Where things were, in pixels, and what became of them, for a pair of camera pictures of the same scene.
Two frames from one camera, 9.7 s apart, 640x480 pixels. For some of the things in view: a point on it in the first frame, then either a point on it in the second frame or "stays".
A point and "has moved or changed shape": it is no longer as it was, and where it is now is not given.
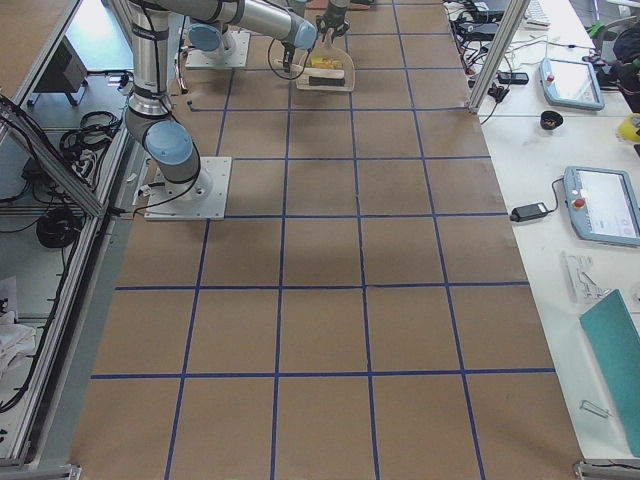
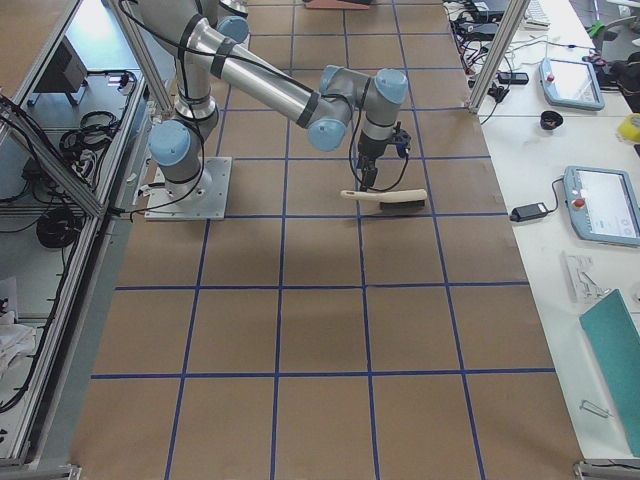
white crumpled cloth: (15, 339) stays
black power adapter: (528, 212) stays
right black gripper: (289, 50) → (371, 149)
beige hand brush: (315, 78) has moved or changed shape
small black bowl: (550, 120) stays
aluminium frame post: (498, 56) stays
